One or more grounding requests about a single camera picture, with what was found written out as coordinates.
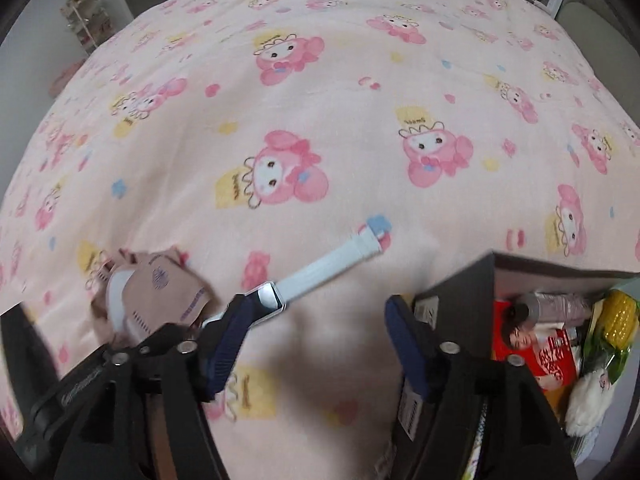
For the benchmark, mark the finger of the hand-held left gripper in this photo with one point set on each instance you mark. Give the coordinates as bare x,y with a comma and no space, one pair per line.
120,350

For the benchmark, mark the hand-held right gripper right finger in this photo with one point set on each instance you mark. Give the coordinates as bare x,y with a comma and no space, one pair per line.
409,350

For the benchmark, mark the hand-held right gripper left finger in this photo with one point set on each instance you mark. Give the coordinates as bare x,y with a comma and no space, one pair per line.
231,340

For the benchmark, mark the black storage box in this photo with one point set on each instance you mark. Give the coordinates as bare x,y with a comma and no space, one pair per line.
460,280

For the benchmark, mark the red snack packet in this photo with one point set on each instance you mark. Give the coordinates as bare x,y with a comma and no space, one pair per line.
542,352

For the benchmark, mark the grey bottle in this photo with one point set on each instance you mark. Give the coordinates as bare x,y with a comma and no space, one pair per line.
550,307

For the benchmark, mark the white plush toy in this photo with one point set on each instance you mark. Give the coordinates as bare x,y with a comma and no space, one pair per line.
590,400

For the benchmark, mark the green snack packet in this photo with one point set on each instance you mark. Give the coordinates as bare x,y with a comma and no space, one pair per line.
606,356

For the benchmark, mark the yellow toy corn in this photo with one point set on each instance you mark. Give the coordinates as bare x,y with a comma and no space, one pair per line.
620,316

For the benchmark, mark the pink printed blanket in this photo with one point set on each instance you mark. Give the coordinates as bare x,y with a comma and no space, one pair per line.
320,135

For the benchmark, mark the small storage rack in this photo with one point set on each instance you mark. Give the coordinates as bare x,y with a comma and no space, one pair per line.
86,17

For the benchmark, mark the beige chair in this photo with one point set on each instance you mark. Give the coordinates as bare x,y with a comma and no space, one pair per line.
600,30

